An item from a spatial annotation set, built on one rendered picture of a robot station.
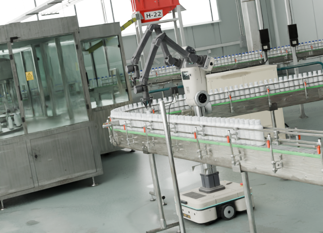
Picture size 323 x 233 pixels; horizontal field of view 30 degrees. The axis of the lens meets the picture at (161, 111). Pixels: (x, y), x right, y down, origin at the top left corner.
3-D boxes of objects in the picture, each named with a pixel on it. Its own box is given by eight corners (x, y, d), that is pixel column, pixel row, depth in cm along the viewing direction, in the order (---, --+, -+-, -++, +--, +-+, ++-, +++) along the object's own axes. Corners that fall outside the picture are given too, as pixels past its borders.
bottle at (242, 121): (251, 141, 409) (248, 117, 407) (246, 143, 404) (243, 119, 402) (244, 141, 413) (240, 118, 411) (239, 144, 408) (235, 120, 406)
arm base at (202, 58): (203, 55, 570) (199, 67, 568) (195, 53, 566) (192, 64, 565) (207, 55, 562) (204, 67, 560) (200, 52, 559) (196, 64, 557)
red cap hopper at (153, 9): (156, 138, 1187) (132, -5, 1158) (151, 133, 1258) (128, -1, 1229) (201, 129, 1199) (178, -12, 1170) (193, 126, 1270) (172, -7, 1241)
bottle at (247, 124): (256, 142, 402) (253, 118, 401) (251, 144, 399) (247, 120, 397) (250, 142, 407) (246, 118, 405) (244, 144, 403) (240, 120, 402)
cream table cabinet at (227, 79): (274, 135, 1001) (264, 64, 988) (287, 139, 939) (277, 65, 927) (210, 147, 986) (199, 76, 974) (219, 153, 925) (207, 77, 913)
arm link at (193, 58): (162, 29, 540) (157, 30, 549) (155, 41, 537) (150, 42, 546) (199, 57, 557) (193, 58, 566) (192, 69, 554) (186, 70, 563)
